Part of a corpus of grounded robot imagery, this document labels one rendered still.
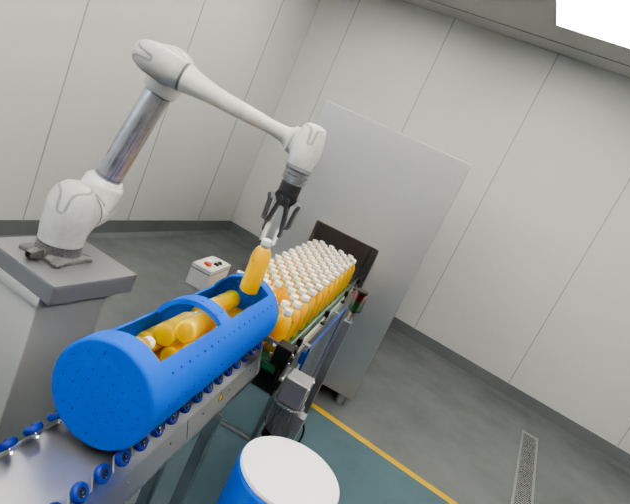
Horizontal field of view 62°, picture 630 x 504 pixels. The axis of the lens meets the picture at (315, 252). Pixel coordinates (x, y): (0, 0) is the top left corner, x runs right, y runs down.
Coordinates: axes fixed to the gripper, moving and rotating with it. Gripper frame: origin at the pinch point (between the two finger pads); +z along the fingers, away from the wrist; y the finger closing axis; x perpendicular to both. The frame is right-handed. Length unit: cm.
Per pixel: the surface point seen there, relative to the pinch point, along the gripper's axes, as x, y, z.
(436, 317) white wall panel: 414, 96, 105
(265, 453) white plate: -54, 38, 40
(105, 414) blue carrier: -76, 2, 38
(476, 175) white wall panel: 420, 63, -55
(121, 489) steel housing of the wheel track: -73, 12, 56
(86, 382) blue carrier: -76, -5, 33
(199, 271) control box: 26, -30, 36
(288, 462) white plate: -52, 45, 40
